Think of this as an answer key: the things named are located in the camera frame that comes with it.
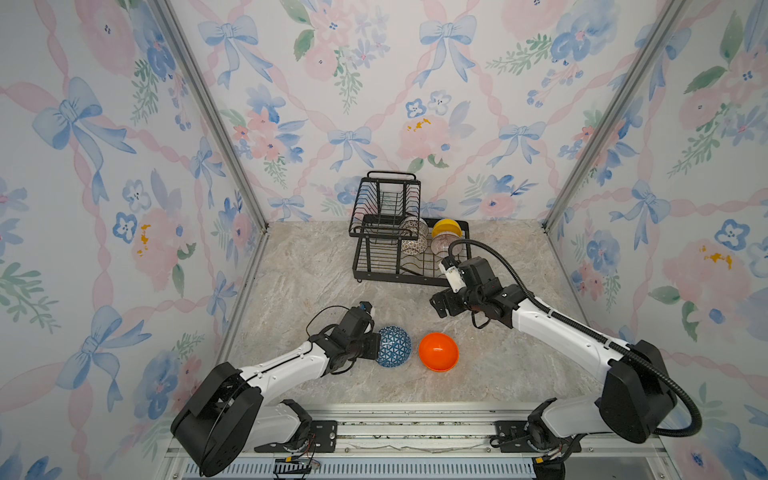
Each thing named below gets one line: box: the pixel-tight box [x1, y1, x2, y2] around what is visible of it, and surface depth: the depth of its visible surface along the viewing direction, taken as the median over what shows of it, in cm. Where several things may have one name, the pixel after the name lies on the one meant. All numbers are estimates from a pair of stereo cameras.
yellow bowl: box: [432, 218, 463, 237], surface depth 111 cm
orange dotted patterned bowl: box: [401, 237, 428, 255], surface depth 112 cm
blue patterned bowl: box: [376, 326, 412, 368], surface depth 88 cm
